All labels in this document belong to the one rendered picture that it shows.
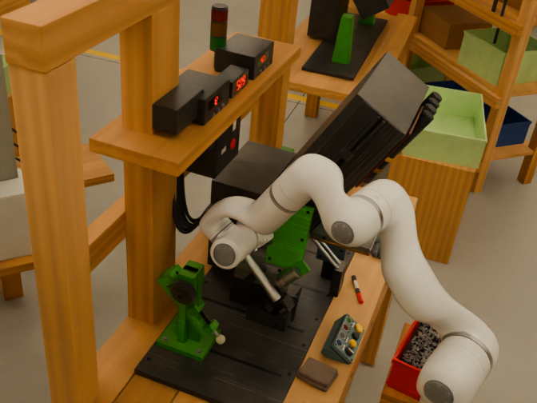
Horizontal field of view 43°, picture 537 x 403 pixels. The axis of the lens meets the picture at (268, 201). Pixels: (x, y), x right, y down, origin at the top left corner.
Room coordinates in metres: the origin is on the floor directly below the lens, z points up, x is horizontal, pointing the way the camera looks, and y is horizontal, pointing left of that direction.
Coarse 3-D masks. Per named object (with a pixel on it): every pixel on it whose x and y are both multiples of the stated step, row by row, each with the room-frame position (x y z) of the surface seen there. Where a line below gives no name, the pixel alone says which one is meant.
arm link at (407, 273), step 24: (360, 192) 1.25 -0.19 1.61; (384, 192) 1.26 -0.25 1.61; (384, 216) 1.20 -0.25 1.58; (408, 216) 1.25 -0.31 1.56; (384, 240) 1.23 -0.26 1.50; (408, 240) 1.20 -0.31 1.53; (384, 264) 1.18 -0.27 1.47; (408, 264) 1.15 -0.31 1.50; (408, 288) 1.13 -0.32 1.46; (432, 288) 1.13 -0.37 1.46; (408, 312) 1.12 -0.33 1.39; (432, 312) 1.11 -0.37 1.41; (456, 312) 1.13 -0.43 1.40; (480, 336) 1.11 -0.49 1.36
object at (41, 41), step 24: (48, 0) 1.28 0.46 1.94; (72, 0) 1.30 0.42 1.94; (96, 0) 1.31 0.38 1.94; (120, 0) 1.39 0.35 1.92; (144, 0) 1.48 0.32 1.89; (168, 0) 1.59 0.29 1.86; (24, 24) 1.16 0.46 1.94; (48, 24) 1.17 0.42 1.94; (72, 24) 1.23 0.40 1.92; (96, 24) 1.30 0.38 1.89; (120, 24) 1.39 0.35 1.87; (24, 48) 1.16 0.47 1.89; (48, 48) 1.16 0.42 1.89; (72, 48) 1.23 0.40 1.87
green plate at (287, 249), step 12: (300, 216) 1.66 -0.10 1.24; (288, 228) 1.66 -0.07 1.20; (300, 228) 1.65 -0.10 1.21; (276, 240) 1.66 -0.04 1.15; (288, 240) 1.65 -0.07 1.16; (300, 240) 1.64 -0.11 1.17; (276, 252) 1.65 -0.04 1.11; (288, 252) 1.64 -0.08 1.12; (300, 252) 1.63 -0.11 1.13; (276, 264) 1.64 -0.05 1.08; (288, 264) 1.63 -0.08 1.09
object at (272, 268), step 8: (256, 256) 1.67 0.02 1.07; (264, 256) 1.67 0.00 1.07; (240, 264) 1.68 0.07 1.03; (264, 264) 1.66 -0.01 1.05; (272, 264) 1.66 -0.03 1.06; (240, 272) 1.67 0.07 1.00; (248, 272) 1.66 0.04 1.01; (272, 272) 1.65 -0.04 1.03; (256, 280) 1.65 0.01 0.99; (272, 280) 1.64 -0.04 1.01
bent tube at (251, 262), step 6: (246, 258) 1.63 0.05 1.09; (252, 258) 1.64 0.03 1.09; (246, 264) 1.63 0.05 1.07; (252, 264) 1.62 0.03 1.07; (252, 270) 1.62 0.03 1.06; (258, 270) 1.62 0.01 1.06; (258, 276) 1.61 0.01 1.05; (264, 276) 1.61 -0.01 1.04; (264, 282) 1.60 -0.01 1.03; (270, 282) 1.61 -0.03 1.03; (264, 288) 1.59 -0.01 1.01; (270, 288) 1.59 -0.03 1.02; (270, 294) 1.58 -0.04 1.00; (276, 294) 1.58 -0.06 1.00; (276, 300) 1.57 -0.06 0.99
